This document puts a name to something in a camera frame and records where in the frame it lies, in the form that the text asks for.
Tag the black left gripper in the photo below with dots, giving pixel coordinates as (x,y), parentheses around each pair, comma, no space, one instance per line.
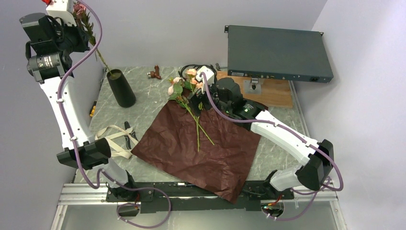
(83,46)

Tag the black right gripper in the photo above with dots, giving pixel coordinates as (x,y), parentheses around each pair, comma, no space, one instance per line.
(194,101)

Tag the red flower bouquet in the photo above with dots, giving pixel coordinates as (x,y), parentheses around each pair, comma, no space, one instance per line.
(180,89)

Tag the pink flower stem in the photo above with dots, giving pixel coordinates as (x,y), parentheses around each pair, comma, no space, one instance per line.
(82,18)

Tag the dark red wrapping paper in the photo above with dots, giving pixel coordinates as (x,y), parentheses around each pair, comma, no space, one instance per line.
(211,153)

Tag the beige ribbon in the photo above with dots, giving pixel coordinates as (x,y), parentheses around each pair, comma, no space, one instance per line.
(116,149)

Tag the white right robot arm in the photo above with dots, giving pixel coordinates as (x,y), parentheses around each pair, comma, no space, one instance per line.
(315,159)

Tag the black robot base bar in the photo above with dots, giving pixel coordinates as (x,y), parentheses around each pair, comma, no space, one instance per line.
(188,197)

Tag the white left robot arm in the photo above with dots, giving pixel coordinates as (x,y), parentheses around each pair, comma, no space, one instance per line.
(51,41)

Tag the black cone vase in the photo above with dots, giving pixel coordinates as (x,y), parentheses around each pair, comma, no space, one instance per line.
(121,88)

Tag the brown small figurine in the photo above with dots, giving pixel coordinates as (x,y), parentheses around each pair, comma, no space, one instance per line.
(155,74)

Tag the black pruning shears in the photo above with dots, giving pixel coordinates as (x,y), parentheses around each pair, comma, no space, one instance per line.
(132,134)

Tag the yellow tool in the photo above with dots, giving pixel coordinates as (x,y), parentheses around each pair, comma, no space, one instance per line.
(92,109)

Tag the wooden board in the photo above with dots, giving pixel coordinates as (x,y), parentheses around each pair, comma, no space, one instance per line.
(269,92)

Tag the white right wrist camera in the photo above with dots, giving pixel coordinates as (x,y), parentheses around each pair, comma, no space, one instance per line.
(205,78)

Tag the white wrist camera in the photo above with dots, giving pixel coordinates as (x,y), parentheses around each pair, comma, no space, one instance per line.
(205,78)
(61,10)

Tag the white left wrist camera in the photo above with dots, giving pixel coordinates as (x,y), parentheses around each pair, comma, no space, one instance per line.
(61,10)

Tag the metal switch stand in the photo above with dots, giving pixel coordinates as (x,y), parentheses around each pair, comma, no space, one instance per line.
(253,86)

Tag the dark green network switch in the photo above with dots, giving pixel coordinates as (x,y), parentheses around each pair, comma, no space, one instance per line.
(274,53)

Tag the aluminium frame rail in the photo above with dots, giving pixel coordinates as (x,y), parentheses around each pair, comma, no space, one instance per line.
(82,194)

